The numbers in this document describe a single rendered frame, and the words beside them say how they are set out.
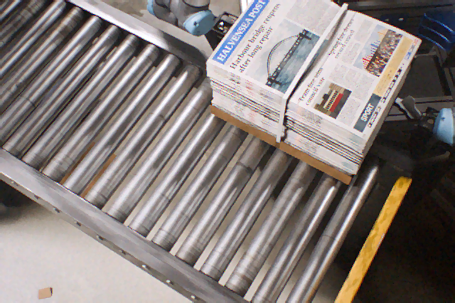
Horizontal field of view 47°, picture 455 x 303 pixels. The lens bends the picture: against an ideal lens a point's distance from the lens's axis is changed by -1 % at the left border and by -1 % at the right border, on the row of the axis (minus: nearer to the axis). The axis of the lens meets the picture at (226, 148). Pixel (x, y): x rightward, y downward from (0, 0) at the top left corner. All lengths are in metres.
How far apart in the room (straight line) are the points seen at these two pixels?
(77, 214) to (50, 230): 0.90
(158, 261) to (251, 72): 0.45
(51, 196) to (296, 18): 0.69
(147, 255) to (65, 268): 0.93
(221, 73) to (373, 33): 0.34
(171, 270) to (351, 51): 0.61
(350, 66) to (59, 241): 1.38
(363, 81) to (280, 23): 0.22
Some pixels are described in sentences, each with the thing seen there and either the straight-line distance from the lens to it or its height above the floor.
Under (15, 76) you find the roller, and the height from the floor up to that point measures 0.80.
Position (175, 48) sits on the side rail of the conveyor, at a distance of 1.45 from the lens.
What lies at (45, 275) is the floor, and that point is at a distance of 2.11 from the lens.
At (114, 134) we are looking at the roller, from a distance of 1.33.
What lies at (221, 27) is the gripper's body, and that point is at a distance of 1.42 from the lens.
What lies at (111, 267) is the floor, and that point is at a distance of 2.05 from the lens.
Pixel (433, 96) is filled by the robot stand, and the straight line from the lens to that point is 2.18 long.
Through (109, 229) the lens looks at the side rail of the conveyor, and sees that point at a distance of 1.23.
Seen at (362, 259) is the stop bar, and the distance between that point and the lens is 1.19.
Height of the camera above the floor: 1.94
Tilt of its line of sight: 64 degrees down
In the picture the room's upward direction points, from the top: 2 degrees counter-clockwise
